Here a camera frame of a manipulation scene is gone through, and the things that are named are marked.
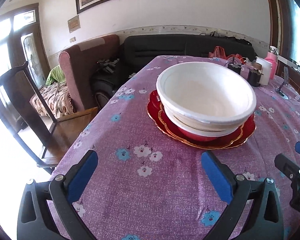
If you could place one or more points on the white cylindrical container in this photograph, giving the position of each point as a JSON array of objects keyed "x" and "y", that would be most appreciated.
[{"x": 266, "y": 70}]

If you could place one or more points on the red gold-rimmed plate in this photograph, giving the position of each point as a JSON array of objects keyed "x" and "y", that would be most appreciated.
[{"x": 248, "y": 129}]

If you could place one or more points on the dark wooden chair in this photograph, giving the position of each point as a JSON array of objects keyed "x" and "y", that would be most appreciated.
[{"x": 57, "y": 139}]

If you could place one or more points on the pink water bottle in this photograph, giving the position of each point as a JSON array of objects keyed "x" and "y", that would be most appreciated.
[{"x": 272, "y": 57}]

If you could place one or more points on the purple floral tablecloth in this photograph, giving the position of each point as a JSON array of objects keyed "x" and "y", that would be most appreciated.
[{"x": 150, "y": 186}]

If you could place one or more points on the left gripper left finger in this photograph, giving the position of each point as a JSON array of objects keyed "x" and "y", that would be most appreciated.
[{"x": 35, "y": 220}]

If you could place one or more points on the red plastic bag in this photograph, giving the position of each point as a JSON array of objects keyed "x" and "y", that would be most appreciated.
[{"x": 219, "y": 52}]

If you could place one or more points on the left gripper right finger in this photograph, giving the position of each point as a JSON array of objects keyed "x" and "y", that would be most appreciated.
[{"x": 265, "y": 219}]

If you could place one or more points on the small wall plaque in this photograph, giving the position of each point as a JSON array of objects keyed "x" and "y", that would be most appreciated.
[{"x": 74, "y": 24}]

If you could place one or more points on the black sofa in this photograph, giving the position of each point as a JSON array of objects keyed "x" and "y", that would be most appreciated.
[{"x": 138, "y": 51}]

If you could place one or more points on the maroon armchair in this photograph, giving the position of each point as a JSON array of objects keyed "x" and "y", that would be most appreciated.
[{"x": 78, "y": 63}]

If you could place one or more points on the patterned blanket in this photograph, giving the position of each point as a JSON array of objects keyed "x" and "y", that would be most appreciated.
[{"x": 58, "y": 99}]

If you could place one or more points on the large white foam bowl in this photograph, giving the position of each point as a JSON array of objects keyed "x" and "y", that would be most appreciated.
[{"x": 206, "y": 92}]

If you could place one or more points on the red plastic plate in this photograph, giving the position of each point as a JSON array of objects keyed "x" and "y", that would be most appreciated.
[{"x": 160, "y": 102}]

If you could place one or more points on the black motor block far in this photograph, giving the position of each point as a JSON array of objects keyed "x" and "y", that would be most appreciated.
[{"x": 234, "y": 66}]

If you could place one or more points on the black motor block near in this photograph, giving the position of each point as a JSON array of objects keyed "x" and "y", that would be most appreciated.
[{"x": 254, "y": 77}]

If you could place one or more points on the wooden sideboard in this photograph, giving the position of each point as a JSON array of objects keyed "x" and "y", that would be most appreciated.
[{"x": 294, "y": 75}]

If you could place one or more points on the black motor block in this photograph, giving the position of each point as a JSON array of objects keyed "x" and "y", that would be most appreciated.
[
  {"x": 254, "y": 77},
  {"x": 234, "y": 66}
]

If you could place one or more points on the green cloth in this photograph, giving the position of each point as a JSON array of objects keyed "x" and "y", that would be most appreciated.
[{"x": 55, "y": 75}]

